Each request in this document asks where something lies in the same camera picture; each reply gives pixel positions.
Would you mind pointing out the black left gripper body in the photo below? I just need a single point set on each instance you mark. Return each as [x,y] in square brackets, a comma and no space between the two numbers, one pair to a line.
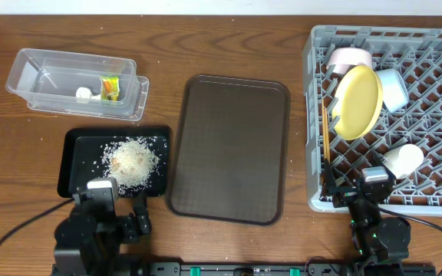
[126,231]

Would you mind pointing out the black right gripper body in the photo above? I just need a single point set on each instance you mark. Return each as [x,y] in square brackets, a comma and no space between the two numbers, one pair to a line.
[347,194]

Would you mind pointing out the small light green bowl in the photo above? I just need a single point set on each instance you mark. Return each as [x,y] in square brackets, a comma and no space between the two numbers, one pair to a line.
[404,160]

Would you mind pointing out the wooden chopstick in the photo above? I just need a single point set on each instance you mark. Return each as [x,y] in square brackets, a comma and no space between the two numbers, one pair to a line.
[325,131]

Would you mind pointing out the rice grains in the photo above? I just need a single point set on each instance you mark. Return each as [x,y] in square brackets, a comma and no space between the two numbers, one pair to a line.
[132,162]

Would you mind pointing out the yellow round plate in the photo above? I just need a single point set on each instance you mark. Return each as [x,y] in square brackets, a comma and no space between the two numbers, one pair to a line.
[359,101]

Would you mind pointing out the light blue bowl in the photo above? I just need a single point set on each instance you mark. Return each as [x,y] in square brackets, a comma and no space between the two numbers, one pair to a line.
[395,95]

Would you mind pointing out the white pink bowl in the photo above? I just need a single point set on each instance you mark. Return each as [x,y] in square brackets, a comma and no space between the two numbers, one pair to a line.
[343,58]

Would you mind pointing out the green orange snack wrapper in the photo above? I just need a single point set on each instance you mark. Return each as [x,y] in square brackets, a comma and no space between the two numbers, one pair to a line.
[110,88]

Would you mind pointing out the white tissue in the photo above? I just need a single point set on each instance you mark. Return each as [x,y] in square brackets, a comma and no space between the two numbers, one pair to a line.
[84,94]

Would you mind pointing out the clear plastic bin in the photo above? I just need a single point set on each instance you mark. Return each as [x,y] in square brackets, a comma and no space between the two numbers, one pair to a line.
[58,74]

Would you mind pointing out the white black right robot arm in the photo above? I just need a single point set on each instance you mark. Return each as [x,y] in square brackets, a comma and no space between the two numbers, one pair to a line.
[382,242]

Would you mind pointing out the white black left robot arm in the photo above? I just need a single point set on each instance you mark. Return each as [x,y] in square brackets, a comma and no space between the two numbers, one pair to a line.
[88,242]

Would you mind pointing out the grey dishwasher rack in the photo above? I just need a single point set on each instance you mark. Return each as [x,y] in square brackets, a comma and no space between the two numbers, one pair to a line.
[416,53]

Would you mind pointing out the black rectangular tray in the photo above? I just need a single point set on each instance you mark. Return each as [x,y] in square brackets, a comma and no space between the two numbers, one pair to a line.
[81,158]

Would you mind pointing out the dark brown serving tray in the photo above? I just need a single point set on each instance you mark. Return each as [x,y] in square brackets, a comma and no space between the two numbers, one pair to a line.
[231,147]

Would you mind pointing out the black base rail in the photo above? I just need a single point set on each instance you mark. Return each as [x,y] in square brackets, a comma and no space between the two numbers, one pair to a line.
[316,266]

